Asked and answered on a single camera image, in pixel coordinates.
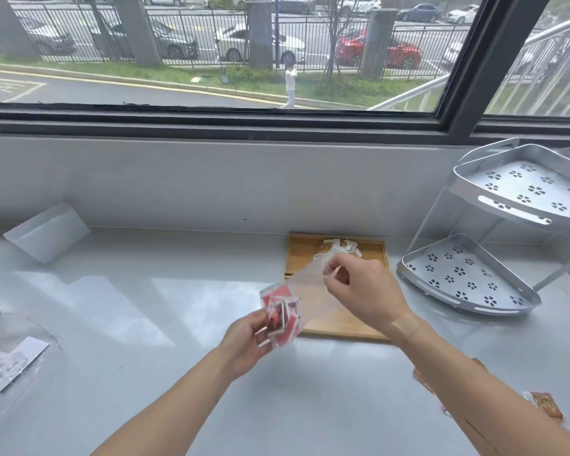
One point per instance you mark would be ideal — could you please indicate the person's right hand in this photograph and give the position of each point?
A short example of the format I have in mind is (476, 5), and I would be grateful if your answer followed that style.
(368, 292)

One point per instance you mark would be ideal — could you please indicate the person's left hand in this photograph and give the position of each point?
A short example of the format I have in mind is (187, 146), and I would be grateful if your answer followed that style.
(240, 344)

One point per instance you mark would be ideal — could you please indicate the person's right fingers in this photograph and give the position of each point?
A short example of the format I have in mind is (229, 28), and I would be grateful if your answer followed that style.
(337, 273)

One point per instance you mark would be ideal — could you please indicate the person's left thumb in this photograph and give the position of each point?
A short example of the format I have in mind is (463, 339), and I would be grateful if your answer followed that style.
(257, 316)

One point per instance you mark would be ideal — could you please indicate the clear plastic bag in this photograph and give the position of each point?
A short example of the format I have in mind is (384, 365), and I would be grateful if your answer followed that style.
(308, 292)

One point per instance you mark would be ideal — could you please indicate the person's right forearm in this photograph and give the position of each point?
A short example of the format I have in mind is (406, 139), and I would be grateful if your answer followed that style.
(479, 398)

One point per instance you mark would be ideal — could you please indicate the person's left forearm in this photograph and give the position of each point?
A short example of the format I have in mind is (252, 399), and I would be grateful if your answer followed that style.
(171, 413)

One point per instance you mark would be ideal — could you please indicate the pile of red snack packets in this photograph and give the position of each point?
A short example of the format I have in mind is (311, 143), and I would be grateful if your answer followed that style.
(282, 313)

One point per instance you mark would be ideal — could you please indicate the wooden tray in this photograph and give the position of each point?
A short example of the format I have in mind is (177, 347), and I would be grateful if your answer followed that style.
(375, 249)

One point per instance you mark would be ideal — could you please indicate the silver two-tier corner rack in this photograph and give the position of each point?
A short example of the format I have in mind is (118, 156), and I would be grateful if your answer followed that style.
(475, 275)

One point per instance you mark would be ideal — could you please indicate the white folded paper box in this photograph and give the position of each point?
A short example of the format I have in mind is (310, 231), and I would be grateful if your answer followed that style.
(47, 232)

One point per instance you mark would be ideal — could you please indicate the red car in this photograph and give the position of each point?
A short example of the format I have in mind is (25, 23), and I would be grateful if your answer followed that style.
(399, 54)

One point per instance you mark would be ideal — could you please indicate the grey concrete pillar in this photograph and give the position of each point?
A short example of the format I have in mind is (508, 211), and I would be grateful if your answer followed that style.
(2, 23)
(379, 45)
(137, 30)
(260, 35)

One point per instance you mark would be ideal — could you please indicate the clear bag with silver card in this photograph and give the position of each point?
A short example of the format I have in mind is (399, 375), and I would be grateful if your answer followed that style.
(7, 360)

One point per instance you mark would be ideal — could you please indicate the dark blue car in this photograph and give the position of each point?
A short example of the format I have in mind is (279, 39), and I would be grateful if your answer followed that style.
(420, 13)

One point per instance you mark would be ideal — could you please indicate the black metal fence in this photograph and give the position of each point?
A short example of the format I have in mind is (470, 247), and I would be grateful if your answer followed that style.
(199, 28)

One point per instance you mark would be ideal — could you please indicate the small white car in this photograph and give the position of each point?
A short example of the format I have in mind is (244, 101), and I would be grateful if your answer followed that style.
(463, 15)

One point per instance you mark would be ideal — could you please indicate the white metal handrail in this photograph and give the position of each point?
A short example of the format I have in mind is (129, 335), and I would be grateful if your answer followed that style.
(541, 47)

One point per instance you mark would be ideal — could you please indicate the dark grey car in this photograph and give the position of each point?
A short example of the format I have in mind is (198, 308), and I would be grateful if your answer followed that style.
(47, 37)

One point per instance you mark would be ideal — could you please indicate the black window frame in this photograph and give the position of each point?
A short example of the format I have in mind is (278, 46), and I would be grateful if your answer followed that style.
(266, 121)

